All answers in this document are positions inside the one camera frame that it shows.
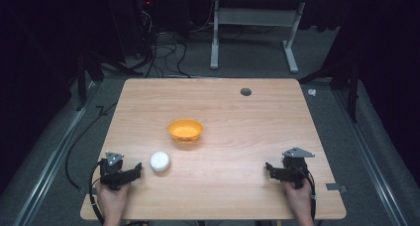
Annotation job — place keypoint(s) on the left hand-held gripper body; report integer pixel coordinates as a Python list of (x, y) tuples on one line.
[(110, 173)]

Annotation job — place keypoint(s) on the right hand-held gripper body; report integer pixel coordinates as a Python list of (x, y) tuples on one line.
[(294, 169)]

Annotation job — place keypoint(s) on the white round bun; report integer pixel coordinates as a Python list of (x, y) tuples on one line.
[(160, 161)]

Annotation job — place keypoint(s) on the orange perforated bowl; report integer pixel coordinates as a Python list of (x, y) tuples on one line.
[(185, 130)]

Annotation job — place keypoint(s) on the person's left hand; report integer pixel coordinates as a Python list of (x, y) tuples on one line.
[(112, 199)]

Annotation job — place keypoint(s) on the person's right hand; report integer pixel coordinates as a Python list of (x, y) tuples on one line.
[(301, 199)]

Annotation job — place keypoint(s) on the grey tape strip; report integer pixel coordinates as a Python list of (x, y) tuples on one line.
[(336, 187)]

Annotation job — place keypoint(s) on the crumpled white paper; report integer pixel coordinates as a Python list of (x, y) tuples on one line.
[(312, 92)]

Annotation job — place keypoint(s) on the black metal stand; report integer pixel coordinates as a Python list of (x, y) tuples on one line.
[(82, 80), (353, 87)]

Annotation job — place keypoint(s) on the dark computer tower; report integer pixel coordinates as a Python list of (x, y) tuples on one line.
[(145, 24)]

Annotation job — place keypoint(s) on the metal floor rail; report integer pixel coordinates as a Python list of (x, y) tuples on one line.
[(49, 166), (373, 163)]

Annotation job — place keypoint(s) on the white metal desk frame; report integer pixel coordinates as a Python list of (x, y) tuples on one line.
[(254, 18)]

